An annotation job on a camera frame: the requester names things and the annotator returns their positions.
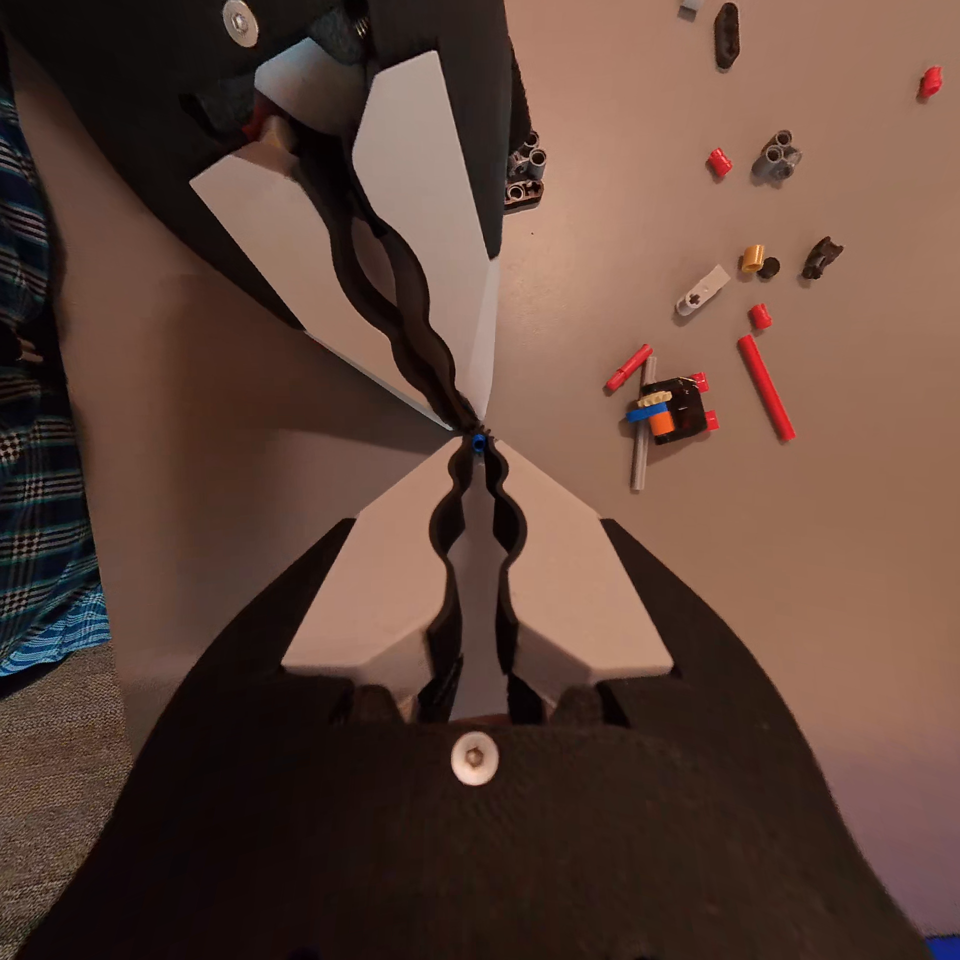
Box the light grey thin lego liftarm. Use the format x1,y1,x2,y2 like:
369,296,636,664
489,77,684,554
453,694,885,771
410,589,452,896
673,264,732,318

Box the small red technic pin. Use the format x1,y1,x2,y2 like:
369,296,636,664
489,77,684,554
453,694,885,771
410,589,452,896
626,372,721,447

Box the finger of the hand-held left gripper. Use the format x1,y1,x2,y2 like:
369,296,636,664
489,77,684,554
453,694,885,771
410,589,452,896
189,37,481,434
351,49,502,430

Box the grey lego pin connector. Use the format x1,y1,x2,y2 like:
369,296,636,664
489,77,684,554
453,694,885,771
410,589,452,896
752,129,804,183

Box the dark grey lego connector block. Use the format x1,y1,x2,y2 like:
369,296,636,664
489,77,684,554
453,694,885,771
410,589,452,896
504,131,549,213

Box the long red lego axle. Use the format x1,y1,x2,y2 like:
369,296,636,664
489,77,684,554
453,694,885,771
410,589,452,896
736,333,798,444

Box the black short lego beam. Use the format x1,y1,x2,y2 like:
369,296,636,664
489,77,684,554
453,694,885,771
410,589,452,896
712,2,742,72

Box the black lego connector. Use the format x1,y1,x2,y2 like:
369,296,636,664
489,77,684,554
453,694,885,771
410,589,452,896
801,236,846,282

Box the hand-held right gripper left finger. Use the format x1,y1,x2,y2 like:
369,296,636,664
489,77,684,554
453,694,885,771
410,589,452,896
280,436,470,723

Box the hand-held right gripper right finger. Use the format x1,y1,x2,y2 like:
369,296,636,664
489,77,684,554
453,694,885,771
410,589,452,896
483,437,675,706

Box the red lego pin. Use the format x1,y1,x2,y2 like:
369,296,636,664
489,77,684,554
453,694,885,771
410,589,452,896
604,343,654,394

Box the grey lego axle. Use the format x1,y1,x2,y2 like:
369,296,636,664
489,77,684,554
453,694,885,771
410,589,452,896
628,356,660,492

